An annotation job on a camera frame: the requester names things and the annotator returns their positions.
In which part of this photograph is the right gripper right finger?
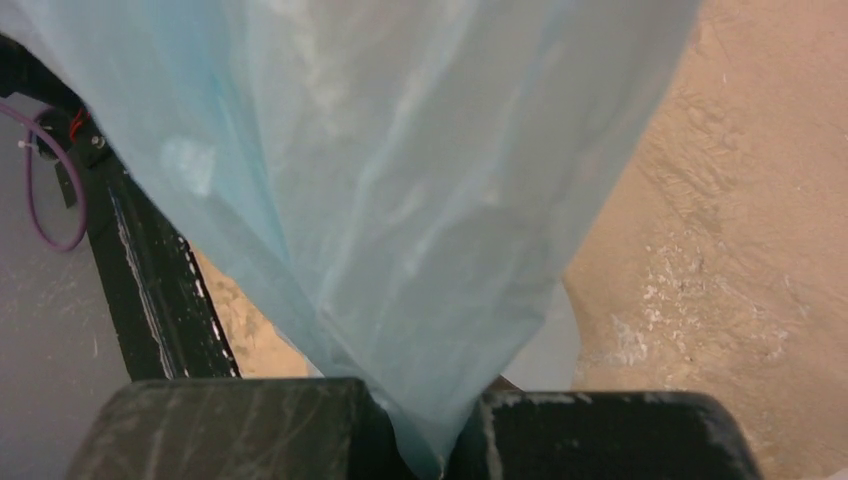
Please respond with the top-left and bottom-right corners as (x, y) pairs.
(447, 391), (762, 479)

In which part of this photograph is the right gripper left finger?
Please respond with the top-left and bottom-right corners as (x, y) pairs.
(66, 378), (413, 479)

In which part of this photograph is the light blue printed plastic bag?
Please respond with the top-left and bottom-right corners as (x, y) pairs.
(1, 1), (700, 479)

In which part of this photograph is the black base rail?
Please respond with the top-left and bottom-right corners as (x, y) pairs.
(1, 37), (240, 381)

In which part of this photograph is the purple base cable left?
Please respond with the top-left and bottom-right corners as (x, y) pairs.
(0, 99), (89, 253)

